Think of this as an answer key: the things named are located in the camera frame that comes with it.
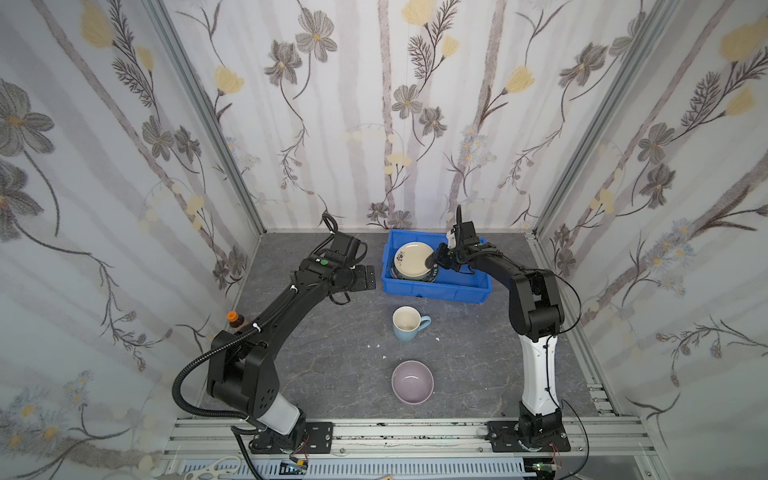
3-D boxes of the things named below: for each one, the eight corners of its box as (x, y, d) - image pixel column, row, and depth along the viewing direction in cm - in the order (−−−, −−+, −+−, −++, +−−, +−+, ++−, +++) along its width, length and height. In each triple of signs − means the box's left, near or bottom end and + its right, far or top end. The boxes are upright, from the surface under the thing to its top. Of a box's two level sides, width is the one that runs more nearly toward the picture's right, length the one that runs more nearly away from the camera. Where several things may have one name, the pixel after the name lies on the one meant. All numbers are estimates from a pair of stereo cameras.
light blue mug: (392, 342, 93) (393, 327, 84) (392, 322, 97) (393, 306, 89) (427, 343, 93) (432, 327, 85) (426, 322, 97) (430, 306, 89)
